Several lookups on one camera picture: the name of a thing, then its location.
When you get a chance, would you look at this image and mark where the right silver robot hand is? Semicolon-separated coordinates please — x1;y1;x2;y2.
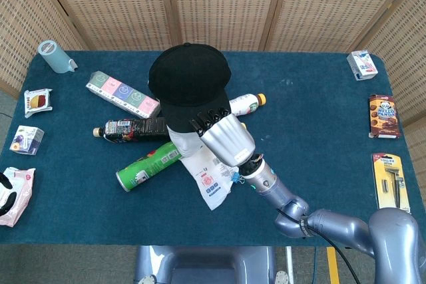
188;106;257;168

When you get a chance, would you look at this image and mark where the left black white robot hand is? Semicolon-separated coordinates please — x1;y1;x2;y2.
0;172;17;217

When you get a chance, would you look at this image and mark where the black baseball cap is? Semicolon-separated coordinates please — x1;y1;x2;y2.
148;43;233;134

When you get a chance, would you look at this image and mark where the silver-blue robot base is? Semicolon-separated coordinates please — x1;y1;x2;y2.
134;245;277;284

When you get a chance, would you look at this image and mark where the white drink bottle orange cap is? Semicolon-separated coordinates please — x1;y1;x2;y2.
228;92;267;117

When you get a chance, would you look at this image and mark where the pink wet wipes pack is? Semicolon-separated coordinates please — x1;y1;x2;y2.
0;166;36;228

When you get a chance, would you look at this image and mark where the blue binder clip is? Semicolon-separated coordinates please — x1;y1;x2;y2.
229;170;246;185

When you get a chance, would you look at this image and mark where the white printed plastic bag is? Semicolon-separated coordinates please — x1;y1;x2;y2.
179;146;239;212

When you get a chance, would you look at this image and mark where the small white purple carton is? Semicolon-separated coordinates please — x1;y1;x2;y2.
9;124;45;156

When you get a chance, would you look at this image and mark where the blue table cloth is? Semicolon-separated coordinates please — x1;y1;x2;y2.
0;50;426;247

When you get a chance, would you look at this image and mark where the green chips can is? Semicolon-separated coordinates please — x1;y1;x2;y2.
115;141;183;193

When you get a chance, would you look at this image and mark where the dark tea bottle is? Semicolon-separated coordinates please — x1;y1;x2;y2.
93;116;170;144

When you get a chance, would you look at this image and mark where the white snack pouch red print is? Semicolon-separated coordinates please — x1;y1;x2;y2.
23;88;53;119

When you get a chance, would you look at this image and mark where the pastel tissue multipack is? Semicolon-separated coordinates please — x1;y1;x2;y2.
85;71;161;119

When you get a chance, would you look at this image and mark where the white table leg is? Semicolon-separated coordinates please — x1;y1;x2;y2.
285;246;295;284

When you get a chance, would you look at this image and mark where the woven folding screen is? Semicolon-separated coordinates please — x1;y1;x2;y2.
0;0;426;128

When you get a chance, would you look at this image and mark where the light blue cup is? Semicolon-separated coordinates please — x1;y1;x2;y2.
37;40;79;74

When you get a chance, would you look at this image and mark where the white blue pink box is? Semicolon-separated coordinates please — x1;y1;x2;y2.
346;50;379;82

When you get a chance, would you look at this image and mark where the Hello Panda biscuit box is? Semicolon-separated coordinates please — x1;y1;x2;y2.
367;94;402;140

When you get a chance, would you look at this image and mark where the yellow razor blister pack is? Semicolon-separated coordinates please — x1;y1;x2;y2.
371;152;411;214

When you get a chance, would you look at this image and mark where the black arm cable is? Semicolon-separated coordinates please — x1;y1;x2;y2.
276;209;362;284

